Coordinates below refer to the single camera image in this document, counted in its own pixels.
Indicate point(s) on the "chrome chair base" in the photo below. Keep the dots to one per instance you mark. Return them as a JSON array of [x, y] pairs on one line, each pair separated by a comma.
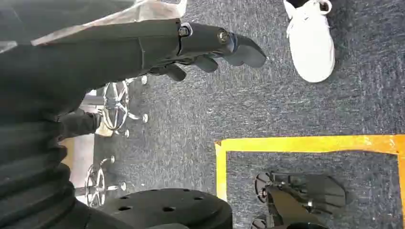
[[115, 104], [95, 186]]

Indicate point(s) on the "yellow floor tape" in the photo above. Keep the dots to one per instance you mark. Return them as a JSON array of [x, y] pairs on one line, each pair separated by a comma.
[[300, 143]]

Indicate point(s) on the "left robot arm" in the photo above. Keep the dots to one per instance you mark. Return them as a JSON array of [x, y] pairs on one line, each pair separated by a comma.
[[28, 177]]

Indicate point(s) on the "person's white shoe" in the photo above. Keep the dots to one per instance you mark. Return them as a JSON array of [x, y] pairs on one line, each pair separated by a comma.
[[311, 44]]

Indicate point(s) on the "black robot foot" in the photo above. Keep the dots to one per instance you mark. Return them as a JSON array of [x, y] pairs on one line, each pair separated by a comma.
[[300, 196]]

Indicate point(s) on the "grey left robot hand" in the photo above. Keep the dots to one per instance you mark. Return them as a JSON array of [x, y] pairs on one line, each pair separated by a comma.
[[95, 60]]

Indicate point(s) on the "black perforated robot hip cover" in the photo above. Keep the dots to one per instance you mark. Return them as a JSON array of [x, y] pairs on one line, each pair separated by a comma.
[[164, 208]]

